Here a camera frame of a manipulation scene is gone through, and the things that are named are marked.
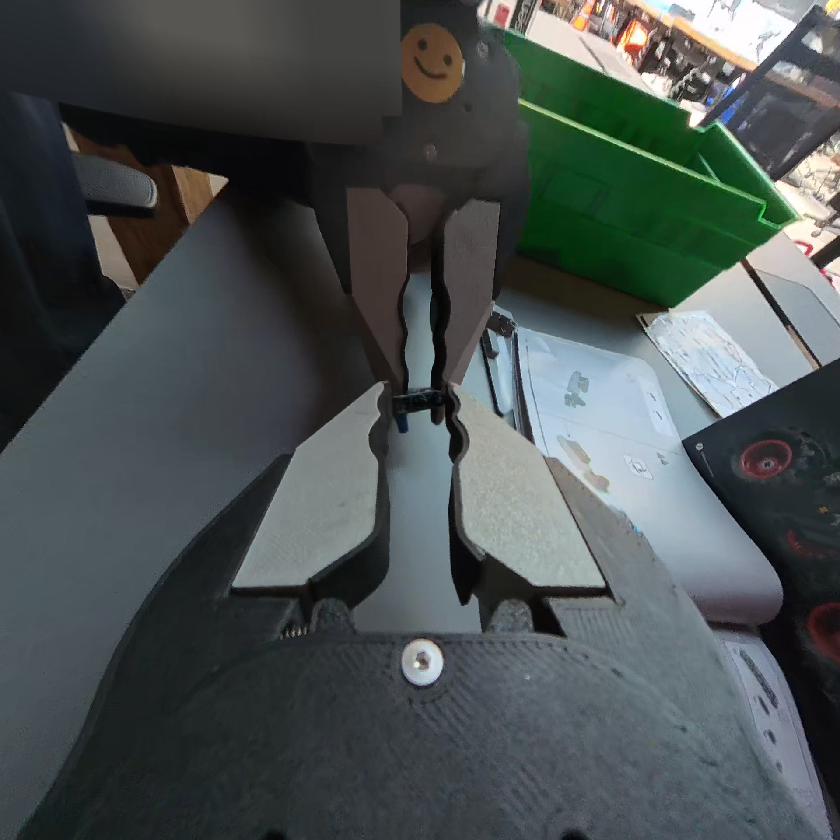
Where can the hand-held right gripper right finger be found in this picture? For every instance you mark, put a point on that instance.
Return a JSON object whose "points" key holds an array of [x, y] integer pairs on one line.
{"points": [[518, 512]]}

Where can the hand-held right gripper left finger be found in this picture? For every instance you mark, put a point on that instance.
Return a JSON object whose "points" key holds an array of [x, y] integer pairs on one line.
{"points": [[315, 505]]}

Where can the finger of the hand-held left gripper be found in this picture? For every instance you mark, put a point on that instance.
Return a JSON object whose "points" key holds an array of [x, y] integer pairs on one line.
{"points": [[469, 275], [377, 275]]}

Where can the small lego assembly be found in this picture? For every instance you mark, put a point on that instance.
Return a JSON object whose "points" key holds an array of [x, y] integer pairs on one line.
{"points": [[417, 400]]}

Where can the black lego box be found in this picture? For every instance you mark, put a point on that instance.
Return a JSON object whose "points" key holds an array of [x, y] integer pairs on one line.
{"points": [[787, 512]]}

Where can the open instruction booklet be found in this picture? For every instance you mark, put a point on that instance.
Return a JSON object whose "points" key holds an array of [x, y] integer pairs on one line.
{"points": [[623, 407]]}

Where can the green plastic bin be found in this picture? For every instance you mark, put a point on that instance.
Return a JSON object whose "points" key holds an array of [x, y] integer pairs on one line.
{"points": [[623, 197]]}

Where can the white sticker sheet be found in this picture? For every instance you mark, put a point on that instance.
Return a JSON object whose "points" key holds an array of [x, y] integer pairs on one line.
{"points": [[709, 361]]}

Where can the wooden workbench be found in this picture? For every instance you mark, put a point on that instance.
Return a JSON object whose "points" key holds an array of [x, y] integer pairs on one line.
{"points": [[712, 43]]}

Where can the white perforated panel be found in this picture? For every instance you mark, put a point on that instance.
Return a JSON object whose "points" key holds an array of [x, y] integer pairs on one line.
{"points": [[761, 695]]}

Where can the office chair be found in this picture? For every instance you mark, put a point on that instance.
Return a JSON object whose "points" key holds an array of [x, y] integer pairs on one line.
{"points": [[39, 262]]}

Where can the black flat frame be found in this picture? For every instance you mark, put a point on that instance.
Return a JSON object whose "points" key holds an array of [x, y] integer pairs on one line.
{"points": [[500, 323]]}

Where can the black metal frame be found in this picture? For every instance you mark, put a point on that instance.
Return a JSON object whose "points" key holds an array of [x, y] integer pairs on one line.
{"points": [[787, 131]]}

